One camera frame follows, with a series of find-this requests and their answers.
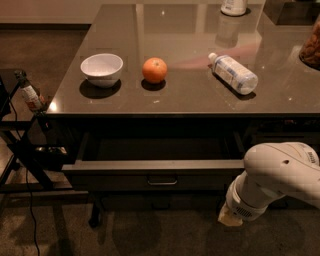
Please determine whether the dark top drawer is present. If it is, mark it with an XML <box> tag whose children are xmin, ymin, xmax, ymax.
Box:
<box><xmin>63</xmin><ymin>134</ymin><xmax>243</xmax><ymax>192</ymax></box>

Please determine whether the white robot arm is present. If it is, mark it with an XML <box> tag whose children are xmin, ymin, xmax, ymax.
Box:
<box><xmin>218</xmin><ymin>142</ymin><xmax>320</xmax><ymax>227</ymax></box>

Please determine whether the dark drawer cabinet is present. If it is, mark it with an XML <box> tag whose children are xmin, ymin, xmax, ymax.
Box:
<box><xmin>46</xmin><ymin>113</ymin><xmax>320</xmax><ymax>229</ymax></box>

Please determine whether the clear plastic water bottle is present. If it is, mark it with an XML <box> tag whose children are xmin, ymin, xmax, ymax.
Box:
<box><xmin>208</xmin><ymin>53</ymin><xmax>258</xmax><ymax>95</ymax></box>

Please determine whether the orange fruit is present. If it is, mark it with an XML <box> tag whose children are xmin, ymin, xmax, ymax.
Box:
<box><xmin>142</xmin><ymin>57</ymin><xmax>167</xmax><ymax>84</ymax></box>

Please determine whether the white ceramic bowl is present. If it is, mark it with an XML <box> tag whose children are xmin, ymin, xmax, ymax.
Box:
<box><xmin>80</xmin><ymin>53</ymin><xmax>123</xmax><ymax>88</ymax></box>

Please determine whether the black side stand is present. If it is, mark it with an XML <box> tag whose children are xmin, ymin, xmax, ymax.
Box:
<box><xmin>0</xmin><ymin>69</ymin><xmax>72</xmax><ymax>194</ymax></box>

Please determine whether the white container at back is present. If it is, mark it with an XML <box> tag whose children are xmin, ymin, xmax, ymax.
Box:
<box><xmin>221</xmin><ymin>0</ymin><xmax>247</xmax><ymax>16</ymax></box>

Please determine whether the red labelled bottle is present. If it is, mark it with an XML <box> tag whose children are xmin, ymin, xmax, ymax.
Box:
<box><xmin>14</xmin><ymin>70</ymin><xmax>46</xmax><ymax>114</ymax></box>

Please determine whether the metal drawer handle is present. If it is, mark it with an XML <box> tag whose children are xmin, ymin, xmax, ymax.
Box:
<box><xmin>147</xmin><ymin>177</ymin><xmax>178</xmax><ymax>186</ymax></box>

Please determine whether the black cable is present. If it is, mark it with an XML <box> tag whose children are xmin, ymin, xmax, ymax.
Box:
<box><xmin>9</xmin><ymin>99</ymin><xmax>42</xmax><ymax>256</ymax></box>

